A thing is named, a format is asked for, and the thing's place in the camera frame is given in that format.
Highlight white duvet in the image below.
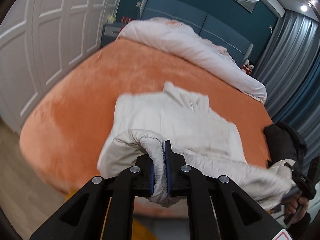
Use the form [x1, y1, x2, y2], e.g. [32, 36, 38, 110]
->
[116, 17, 267, 104]

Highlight grey nightstand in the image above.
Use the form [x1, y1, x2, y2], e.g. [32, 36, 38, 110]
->
[101, 22, 128, 48]

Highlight orange bed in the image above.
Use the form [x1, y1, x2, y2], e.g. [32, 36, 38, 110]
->
[19, 37, 276, 217]

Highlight black clothing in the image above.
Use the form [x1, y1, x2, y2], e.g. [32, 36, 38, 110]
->
[264, 121, 308, 172]

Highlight white padded jacket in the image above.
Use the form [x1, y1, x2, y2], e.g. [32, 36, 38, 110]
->
[97, 81, 298, 210]

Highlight plush toys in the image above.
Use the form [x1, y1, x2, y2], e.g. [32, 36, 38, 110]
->
[241, 59, 254, 75]

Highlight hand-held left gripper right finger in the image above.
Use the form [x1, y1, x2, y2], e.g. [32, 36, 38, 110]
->
[164, 140, 288, 240]

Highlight grey blue curtain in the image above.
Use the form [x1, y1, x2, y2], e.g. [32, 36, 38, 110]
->
[250, 7, 320, 157]

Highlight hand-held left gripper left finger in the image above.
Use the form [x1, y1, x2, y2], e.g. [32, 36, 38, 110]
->
[30, 154, 155, 240]

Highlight blue padded headboard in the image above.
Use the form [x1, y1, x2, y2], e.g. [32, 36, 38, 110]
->
[139, 0, 253, 67]

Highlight person's right hand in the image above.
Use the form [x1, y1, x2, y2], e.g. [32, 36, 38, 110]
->
[285, 196, 311, 225]

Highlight white panelled wardrobe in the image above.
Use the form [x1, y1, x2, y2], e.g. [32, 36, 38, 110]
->
[0, 0, 128, 136]

